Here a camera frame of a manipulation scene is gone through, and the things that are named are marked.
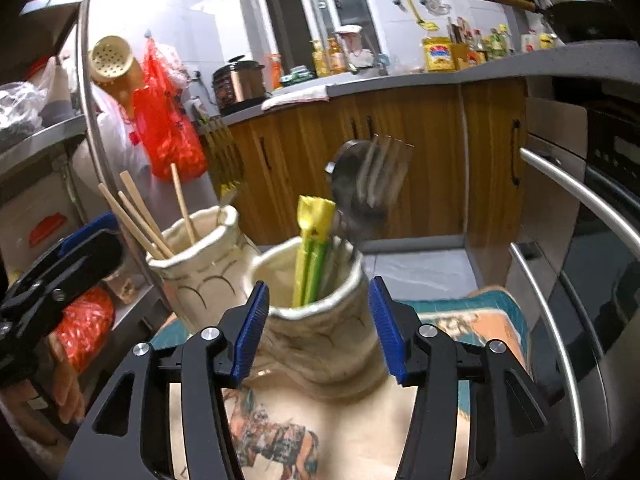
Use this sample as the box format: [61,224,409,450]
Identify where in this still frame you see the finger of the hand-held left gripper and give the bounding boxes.
[6,229,126,317]
[59,212,119,257]

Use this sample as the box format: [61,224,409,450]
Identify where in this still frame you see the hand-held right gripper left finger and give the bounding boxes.
[57,280,271,480]

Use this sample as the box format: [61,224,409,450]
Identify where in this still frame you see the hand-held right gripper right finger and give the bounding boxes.
[367,275,587,480]

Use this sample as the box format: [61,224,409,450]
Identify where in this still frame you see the cream ceramic utensil holder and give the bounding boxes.
[145,204,262,337]
[242,236,392,402]

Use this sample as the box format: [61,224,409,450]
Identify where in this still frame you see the green utensil with yellow tip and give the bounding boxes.
[291,197,313,308]
[300,195,337,308]

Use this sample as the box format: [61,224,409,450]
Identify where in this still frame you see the gold metal fork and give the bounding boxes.
[197,116,247,227]

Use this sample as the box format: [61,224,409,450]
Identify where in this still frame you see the silver metal fork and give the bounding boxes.
[345,134,417,262]

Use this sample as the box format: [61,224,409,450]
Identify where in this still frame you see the person's left hand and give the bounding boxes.
[46,334,87,426]

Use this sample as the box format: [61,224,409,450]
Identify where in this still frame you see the white jug with red cap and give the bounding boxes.
[0,194,102,282]

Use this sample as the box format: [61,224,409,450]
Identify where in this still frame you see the red mesh bag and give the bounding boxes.
[54,287,117,374]

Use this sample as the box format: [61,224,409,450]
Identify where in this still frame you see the white plastic bag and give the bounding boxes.
[70,84,167,222]

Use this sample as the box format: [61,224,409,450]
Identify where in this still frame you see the printed mat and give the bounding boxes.
[149,284,532,480]

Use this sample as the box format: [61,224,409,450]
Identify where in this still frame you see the stainless steel rack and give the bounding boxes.
[0,0,177,322]

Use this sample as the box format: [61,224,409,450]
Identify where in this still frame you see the red plastic bag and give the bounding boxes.
[142,37,209,184]

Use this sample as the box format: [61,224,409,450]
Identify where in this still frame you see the beige perforated ladle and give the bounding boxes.
[89,35,147,112]

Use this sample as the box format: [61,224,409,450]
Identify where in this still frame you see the wooden kitchen cabinets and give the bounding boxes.
[199,77,532,257]

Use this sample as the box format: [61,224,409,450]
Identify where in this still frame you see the brown electric rice cooker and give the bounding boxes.
[212,55,269,115]

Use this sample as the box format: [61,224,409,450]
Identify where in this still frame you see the stainless steel oven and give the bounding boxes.
[504,74,640,480]

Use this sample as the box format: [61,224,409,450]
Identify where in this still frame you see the white dish cloth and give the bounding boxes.
[260,83,331,111]

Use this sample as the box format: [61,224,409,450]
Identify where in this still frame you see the orange spray bottle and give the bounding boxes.
[267,52,284,91]

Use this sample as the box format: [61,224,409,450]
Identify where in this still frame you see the green packet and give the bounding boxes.
[279,65,316,85]

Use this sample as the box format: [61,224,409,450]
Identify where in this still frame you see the metal kitchen faucet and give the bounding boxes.
[334,25,389,74]

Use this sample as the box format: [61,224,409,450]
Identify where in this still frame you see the orange detergent bottle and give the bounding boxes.
[327,37,349,75]

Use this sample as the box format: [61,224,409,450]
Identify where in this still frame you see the yellow detergent bottle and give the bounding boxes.
[310,39,329,79]

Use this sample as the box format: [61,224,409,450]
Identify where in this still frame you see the yellow knife block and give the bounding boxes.
[446,17,481,70]

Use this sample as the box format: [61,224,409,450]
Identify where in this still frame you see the glass sliding door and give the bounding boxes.
[254,0,382,77]

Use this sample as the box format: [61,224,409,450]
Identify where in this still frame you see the black wok with wooden handle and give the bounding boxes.
[469,0,637,44]

